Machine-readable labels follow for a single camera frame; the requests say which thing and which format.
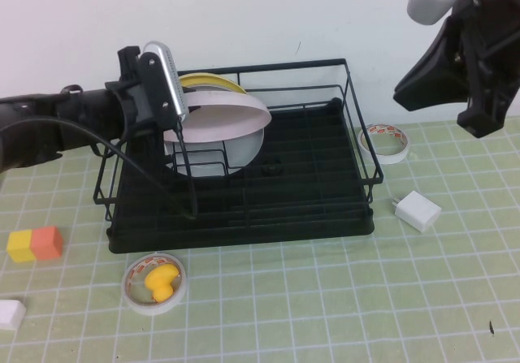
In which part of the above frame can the black left camera cable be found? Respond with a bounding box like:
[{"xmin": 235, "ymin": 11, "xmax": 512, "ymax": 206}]
[{"xmin": 0, "ymin": 117, "xmax": 201, "ymax": 222}]

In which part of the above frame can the yellow cube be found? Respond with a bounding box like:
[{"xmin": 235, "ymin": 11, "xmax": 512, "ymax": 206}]
[{"xmin": 6, "ymin": 229, "xmax": 37, "ymax": 263}]

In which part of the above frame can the white tape roll orange print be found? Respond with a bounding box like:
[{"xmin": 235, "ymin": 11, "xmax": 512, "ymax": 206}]
[
  {"xmin": 120, "ymin": 252, "xmax": 187, "ymax": 318},
  {"xmin": 357, "ymin": 123, "xmax": 410, "ymax": 166}
]

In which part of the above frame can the yellow rubber duck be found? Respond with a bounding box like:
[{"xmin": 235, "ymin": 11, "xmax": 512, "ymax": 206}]
[{"xmin": 144, "ymin": 263, "xmax": 180, "ymax": 302}]

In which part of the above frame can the yellow plate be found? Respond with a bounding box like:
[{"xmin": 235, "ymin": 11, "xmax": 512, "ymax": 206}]
[{"xmin": 178, "ymin": 72, "xmax": 247, "ymax": 96}]

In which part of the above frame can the pink plate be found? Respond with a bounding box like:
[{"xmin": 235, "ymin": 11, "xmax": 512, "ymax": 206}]
[{"xmin": 163, "ymin": 91, "xmax": 272, "ymax": 145}]

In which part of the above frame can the black plastic drip tray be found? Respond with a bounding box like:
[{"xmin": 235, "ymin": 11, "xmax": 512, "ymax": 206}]
[{"xmin": 106, "ymin": 98, "xmax": 375, "ymax": 254}]

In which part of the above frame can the orange cube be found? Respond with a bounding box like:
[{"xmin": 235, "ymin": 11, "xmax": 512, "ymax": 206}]
[{"xmin": 31, "ymin": 225, "xmax": 64, "ymax": 261}]

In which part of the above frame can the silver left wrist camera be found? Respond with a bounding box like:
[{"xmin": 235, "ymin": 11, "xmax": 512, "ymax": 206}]
[{"xmin": 141, "ymin": 40, "xmax": 191, "ymax": 123}]

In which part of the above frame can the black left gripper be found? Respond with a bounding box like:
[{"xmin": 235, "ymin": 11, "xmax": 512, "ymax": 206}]
[{"xmin": 104, "ymin": 45, "xmax": 197, "ymax": 139}]

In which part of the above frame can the green checked tablecloth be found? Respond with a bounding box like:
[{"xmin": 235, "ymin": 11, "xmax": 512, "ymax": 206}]
[{"xmin": 0, "ymin": 117, "xmax": 520, "ymax": 363}]

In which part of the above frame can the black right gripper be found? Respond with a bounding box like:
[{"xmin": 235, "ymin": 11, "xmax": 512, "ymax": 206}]
[{"xmin": 392, "ymin": 0, "xmax": 520, "ymax": 139}]

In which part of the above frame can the white power adapter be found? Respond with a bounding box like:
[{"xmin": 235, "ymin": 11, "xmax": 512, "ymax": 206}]
[{"xmin": 390, "ymin": 190, "xmax": 443, "ymax": 234}]

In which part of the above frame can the white rectangular block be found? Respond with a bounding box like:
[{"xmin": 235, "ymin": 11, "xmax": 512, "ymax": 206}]
[{"xmin": 0, "ymin": 299, "xmax": 28, "ymax": 331}]

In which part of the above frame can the grey plate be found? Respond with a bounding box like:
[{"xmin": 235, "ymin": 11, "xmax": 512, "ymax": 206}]
[{"xmin": 164, "ymin": 85, "xmax": 265, "ymax": 178}]

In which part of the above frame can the black wire dish rack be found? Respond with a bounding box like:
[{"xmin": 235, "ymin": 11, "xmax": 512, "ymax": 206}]
[{"xmin": 93, "ymin": 58, "xmax": 385, "ymax": 223}]

